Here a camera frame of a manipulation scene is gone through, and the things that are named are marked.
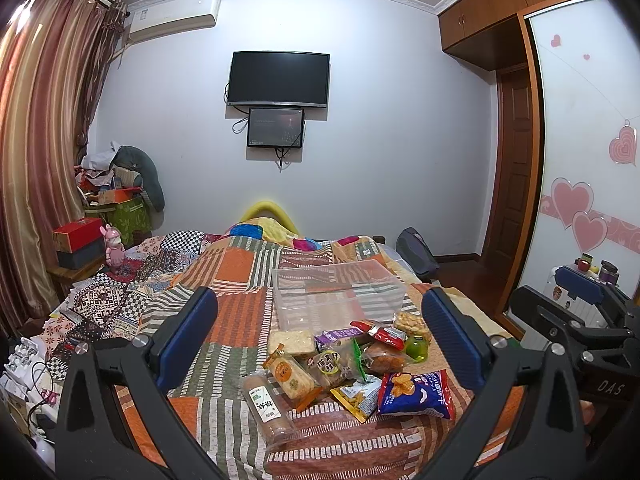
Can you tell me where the blue rice cracker bag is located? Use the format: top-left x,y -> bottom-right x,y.
378,370 -> 454,420

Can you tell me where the red white snack bag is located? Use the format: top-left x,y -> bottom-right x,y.
350,320 -> 408,351

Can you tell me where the fried orange snack bag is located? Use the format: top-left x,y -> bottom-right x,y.
361,342 -> 411,375

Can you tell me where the yellow chip bag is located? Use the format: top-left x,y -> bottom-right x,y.
330,375 -> 382,424

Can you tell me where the bread slice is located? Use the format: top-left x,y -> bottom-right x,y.
268,330 -> 317,359

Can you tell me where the purple label cake pack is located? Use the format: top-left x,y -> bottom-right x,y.
314,326 -> 366,351

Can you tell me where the green edged cat ear snack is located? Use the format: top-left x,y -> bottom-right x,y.
306,339 -> 366,392

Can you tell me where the white heart sliding door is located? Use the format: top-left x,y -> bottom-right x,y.
521,0 -> 639,295

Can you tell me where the brown wooden door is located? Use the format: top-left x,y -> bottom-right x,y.
483,65 -> 536,321

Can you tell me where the green jelly cup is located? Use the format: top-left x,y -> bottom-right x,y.
405,335 -> 430,363

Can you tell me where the golden biscuit pack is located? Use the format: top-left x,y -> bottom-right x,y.
393,311 -> 432,344

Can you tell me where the brown cylinder cookie pack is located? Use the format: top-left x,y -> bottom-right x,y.
241,373 -> 295,448

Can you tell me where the dark backpack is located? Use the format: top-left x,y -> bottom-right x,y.
396,226 -> 439,283

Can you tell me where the dark grey box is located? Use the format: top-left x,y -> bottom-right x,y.
56,238 -> 105,270

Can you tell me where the pink rabbit toy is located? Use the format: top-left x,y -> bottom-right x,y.
100,224 -> 125,269

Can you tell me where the orange label cracker pack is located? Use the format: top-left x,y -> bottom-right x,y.
262,344 -> 322,413

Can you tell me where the red shoe box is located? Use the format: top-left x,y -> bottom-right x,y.
52,217 -> 103,254

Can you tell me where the green cardboard box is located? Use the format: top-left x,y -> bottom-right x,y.
85,197 -> 152,248

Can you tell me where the clear plastic storage bin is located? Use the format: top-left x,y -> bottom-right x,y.
271,259 -> 407,334

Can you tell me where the brown wooden wardrobe cabinet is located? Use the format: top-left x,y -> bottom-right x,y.
438,0 -> 566,72

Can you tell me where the grey green pillow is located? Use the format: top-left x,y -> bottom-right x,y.
113,145 -> 165,212

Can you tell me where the yellow headboard cushion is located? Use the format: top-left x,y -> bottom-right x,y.
240,200 -> 298,234

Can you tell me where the striped brown curtain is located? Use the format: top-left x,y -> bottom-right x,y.
1,0 -> 127,337

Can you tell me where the white air conditioner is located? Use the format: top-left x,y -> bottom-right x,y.
126,0 -> 221,44

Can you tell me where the small black wall monitor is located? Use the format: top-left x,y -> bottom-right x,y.
247,107 -> 305,148

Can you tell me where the wall mounted black television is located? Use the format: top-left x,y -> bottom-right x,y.
227,51 -> 331,108

